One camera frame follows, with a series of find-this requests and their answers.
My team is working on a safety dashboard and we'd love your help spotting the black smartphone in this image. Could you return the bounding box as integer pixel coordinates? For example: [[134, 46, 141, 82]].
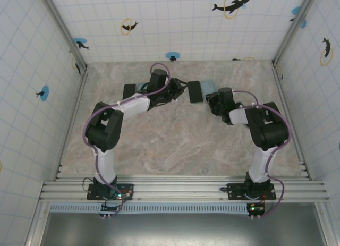
[[122, 83, 137, 101], [187, 80, 204, 104]]

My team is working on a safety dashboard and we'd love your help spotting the grey metal panel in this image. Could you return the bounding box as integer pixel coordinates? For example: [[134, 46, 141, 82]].
[[39, 211, 327, 246]]

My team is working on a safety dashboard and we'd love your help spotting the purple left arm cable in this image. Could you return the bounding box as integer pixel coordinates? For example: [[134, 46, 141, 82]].
[[83, 62, 172, 217]]

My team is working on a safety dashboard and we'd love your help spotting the aluminium mounting beam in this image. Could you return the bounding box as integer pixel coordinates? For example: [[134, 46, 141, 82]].
[[39, 176, 331, 203]]

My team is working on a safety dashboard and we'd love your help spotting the white slotted cable duct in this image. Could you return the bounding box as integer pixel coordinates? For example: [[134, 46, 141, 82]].
[[49, 202, 252, 214]]

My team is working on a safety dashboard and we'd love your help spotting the aluminium corner post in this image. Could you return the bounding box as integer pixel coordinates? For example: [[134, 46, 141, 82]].
[[38, 0, 89, 71], [271, 0, 319, 65]]

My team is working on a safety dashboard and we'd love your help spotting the light blue phone case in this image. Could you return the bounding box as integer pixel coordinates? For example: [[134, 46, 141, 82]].
[[135, 82, 150, 94], [199, 79, 217, 95]]

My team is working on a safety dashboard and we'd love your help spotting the aluminium frame leg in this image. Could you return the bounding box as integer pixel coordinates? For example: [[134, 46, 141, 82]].
[[25, 202, 52, 246], [314, 202, 334, 246]]

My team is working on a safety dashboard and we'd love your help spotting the aluminium side rail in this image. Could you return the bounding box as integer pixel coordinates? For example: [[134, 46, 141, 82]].
[[54, 69, 90, 182], [271, 62, 313, 182]]

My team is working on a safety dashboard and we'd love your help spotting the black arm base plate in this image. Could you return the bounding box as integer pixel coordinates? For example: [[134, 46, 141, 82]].
[[87, 182, 135, 201], [227, 182, 277, 201]]

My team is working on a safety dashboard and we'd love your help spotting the black controller box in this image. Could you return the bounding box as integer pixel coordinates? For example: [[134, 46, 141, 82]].
[[99, 202, 125, 219], [246, 202, 266, 219]]

